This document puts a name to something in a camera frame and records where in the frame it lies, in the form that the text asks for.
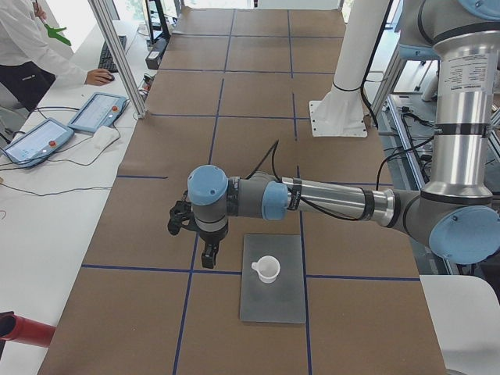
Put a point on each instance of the aluminium frame post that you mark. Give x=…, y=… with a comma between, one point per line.
x=105, y=23

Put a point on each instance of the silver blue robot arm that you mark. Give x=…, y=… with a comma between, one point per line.
x=452, y=213

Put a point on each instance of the black keyboard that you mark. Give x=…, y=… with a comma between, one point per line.
x=106, y=60

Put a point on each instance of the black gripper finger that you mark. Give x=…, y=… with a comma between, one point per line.
x=207, y=258
x=213, y=254

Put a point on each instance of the blue teach pendant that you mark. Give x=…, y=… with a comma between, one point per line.
x=36, y=145
x=100, y=110

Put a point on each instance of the white ceramic cup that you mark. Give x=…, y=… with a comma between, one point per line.
x=267, y=268

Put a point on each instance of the far blue teach pendant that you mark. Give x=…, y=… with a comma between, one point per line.
x=100, y=110

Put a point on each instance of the near blue teach pendant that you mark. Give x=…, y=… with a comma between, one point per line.
x=36, y=145

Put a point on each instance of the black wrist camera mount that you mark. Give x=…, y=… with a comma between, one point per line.
x=181, y=217

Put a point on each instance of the person in white shirt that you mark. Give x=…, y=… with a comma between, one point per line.
x=29, y=66

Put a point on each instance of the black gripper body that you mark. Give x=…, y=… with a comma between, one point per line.
x=212, y=237

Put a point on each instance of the red cylinder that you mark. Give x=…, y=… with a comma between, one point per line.
x=26, y=331

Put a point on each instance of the black box device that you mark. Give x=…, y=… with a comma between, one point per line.
x=155, y=56

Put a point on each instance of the brown paper table cover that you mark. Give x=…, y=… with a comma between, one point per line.
x=232, y=83

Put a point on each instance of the white folded cloth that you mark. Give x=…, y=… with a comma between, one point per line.
x=104, y=136

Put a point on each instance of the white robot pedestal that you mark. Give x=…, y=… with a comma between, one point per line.
x=340, y=112

